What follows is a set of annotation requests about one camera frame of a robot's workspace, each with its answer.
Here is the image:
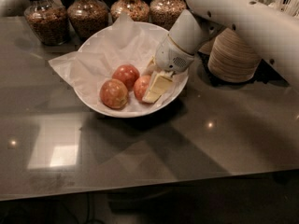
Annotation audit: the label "back stack paper bowls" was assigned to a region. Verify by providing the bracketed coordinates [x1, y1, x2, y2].
[199, 38, 215, 55]

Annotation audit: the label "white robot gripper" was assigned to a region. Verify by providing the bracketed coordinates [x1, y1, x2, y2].
[142, 35, 194, 104]

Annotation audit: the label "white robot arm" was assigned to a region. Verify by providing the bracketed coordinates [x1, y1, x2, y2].
[146, 0, 299, 90]

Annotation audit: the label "black tray under bowls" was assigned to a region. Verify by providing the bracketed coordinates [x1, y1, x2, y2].
[197, 51, 289, 87]

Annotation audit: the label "red apple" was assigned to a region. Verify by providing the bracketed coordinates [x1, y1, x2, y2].
[112, 64, 140, 90]
[99, 78, 129, 109]
[134, 75, 151, 102]

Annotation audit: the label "white stirrer sticks bundle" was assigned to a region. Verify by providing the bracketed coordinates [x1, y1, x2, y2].
[282, 0, 299, 18]

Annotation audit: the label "far left cereal jar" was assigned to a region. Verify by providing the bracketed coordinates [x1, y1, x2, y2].
[24, 0, 69, 46]

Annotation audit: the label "white tissue paper liner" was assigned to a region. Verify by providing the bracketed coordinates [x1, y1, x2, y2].
[48, 12, 187, 114]

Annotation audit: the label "white bowl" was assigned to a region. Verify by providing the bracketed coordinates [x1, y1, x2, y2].
[74, 21, 190, 119]

